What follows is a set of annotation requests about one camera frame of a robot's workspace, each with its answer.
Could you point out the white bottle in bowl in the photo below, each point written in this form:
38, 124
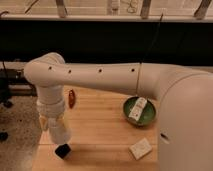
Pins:
137, 109

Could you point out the black ceramic cup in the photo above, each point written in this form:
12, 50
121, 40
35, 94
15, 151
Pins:
62, 150

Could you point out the red oblong object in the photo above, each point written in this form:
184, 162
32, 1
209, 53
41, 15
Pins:
71, 98

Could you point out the green bowl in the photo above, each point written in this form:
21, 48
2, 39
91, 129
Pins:
148, 115

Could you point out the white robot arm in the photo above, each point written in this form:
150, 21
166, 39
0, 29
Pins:
185, 124

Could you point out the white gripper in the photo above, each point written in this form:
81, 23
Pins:
58, 129

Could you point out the white eraser block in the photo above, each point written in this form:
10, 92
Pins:
141, 148

